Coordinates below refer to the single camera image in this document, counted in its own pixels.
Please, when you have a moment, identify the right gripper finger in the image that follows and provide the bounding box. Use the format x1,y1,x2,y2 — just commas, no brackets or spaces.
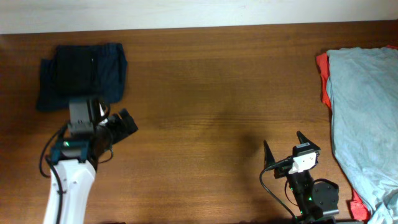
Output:
263,140,275,170
296,131,320,151

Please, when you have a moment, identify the dark green t-shirt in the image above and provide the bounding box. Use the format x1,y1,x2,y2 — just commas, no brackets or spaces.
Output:
53,45,98,96

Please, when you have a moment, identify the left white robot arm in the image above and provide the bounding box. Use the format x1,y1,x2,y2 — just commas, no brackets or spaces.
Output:
43,109,138,223

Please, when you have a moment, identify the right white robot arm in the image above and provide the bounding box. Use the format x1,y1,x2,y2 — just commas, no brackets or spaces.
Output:
259,131,340,223

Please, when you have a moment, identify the folded navy blue garment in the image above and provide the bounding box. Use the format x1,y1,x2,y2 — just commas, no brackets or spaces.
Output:
36,43,127,111

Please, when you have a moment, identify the red garment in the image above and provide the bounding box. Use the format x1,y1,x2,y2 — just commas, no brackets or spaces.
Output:
316,44,398,222

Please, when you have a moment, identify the light blue t-shirt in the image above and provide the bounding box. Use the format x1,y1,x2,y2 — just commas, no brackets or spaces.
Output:
326,47,398,224

